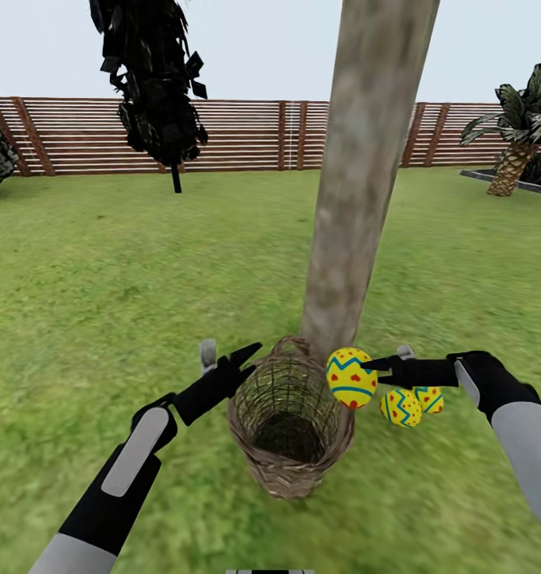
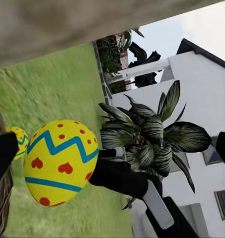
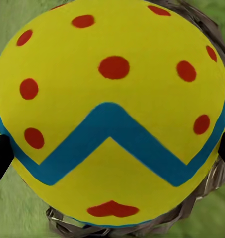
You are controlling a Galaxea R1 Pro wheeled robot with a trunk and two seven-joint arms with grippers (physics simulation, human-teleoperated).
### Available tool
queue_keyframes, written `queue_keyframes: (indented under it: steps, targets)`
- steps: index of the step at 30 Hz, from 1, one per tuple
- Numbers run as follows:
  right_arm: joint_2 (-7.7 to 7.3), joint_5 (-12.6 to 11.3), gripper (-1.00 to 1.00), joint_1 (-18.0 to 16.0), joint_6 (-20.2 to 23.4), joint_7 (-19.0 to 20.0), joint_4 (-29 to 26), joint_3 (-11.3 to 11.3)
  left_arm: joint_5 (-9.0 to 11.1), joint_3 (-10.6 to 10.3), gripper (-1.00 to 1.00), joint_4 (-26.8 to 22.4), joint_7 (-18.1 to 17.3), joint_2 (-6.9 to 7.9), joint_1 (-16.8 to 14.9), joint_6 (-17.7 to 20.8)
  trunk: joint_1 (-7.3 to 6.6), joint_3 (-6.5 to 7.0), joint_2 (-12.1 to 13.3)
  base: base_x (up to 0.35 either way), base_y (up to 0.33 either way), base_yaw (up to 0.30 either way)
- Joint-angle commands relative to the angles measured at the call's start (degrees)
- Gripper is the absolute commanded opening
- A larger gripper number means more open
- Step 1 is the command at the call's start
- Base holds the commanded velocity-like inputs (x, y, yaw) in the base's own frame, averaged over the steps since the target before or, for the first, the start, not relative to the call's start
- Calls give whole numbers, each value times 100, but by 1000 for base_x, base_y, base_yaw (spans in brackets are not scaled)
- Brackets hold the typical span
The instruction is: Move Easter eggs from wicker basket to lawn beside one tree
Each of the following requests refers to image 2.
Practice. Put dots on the easter egg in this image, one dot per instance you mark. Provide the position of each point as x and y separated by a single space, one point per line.
60 159
22 139

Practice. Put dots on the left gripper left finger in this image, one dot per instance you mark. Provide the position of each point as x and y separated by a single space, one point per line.
8 149

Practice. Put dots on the fixed window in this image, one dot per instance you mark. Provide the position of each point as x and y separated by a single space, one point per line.
174 166

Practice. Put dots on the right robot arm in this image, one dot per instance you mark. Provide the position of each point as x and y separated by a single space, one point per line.
114 172

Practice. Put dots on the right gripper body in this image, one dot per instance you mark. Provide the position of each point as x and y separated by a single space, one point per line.
122 185

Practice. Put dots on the tree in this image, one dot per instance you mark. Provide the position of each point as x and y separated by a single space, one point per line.
34 28

